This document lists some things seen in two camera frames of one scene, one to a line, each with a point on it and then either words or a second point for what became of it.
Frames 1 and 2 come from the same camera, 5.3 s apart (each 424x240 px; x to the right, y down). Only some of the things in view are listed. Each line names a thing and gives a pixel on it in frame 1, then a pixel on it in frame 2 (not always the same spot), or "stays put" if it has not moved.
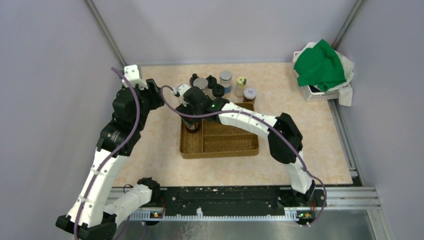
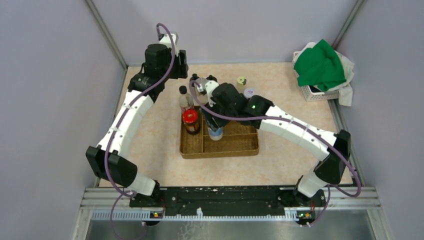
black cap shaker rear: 211,81 stays put
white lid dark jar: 249,95 stays put
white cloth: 344,89 stays put
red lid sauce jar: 192,124 stays put
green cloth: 319,66 stays put
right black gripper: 184,108 -> 212,123
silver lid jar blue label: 225,79 -> 216,135
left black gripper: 155,93 -> 182,67
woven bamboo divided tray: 215,139 stays put
